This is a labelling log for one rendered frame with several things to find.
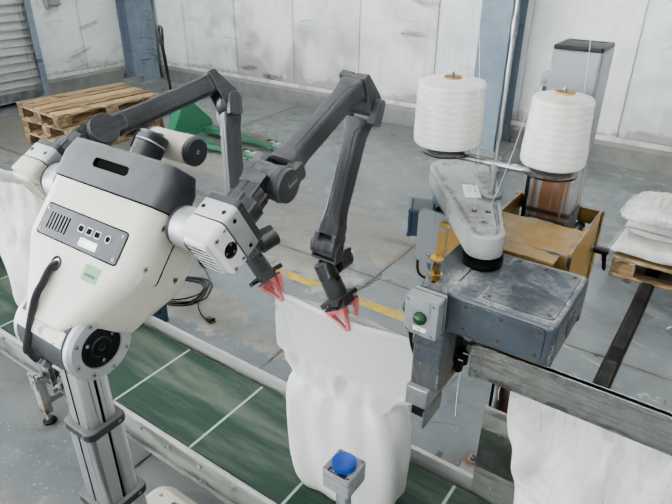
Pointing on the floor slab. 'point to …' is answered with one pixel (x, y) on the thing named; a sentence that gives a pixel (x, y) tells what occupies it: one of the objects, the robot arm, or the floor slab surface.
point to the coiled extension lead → (196, 294)
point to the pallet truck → (196, 120)
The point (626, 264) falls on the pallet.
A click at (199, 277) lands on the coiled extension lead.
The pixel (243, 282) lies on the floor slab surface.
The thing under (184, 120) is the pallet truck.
